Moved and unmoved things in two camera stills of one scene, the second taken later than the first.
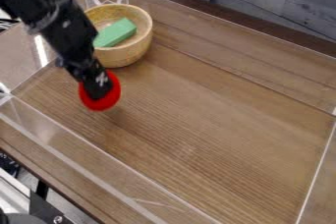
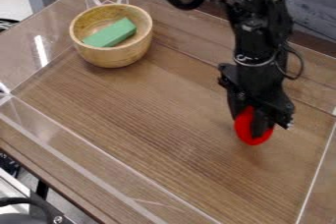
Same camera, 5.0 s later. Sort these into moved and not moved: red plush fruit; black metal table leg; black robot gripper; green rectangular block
Moved: black robot gripper; red plush fruit
Not moved: black metal table leg; green rectangular block
